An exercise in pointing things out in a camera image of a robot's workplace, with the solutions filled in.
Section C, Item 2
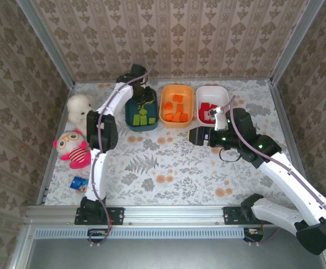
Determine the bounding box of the wide aluminium mounting rail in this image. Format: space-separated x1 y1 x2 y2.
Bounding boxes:
25 204 326 225

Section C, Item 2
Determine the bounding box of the slotted grey cable duct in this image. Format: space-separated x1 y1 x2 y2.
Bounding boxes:
34 226 246 239

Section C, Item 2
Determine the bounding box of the aluminium side rail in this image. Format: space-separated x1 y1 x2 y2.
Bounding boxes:
268 81 315 204
35 82 77 205

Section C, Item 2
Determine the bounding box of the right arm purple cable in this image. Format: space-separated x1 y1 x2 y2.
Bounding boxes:
220 95 326 253

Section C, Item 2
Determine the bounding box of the white plastic container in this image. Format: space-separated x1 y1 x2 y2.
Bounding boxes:
196 85 230 126

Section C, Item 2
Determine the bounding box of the white teddy bear plush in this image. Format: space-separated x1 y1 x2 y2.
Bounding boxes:
66 94 96 131

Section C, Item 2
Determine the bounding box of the thin black cable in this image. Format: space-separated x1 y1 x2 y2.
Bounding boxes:
218 147 241 163

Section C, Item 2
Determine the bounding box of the small blue packet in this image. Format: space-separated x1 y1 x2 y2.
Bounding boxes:
69 175 90 193

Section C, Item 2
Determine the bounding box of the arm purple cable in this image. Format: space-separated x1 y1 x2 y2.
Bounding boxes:
220 95 326 253
87 57 152 247

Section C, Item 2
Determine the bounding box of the orange plastic container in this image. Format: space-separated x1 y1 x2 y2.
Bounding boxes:
159 84 195 129

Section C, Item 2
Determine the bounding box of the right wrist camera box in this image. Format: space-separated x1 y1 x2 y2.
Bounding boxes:
209 107 227 131

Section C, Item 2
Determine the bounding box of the teal plastic container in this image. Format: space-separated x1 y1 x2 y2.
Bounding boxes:
124 86 160 132

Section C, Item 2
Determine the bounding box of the floral white tablecloth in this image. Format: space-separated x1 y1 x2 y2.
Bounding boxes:
43 80 305 207

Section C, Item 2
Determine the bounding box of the aluminium frame post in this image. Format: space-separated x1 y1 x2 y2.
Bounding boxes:
269 0 325 85
16 0 76 86

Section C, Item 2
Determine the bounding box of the grey metal panel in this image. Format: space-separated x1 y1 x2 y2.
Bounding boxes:
25 238 326 269

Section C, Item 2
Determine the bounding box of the pink plush doll with glasses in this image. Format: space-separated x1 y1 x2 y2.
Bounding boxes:
52 129 92 170

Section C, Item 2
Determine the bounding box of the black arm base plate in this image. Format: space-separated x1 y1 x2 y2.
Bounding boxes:
74 206 125 226
223 206 253 225

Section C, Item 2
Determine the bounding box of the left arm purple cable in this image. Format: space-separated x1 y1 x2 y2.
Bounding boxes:
87 57 152 247

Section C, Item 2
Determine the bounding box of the thin aluminium rail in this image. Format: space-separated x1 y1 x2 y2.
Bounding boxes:
74 77 273 84

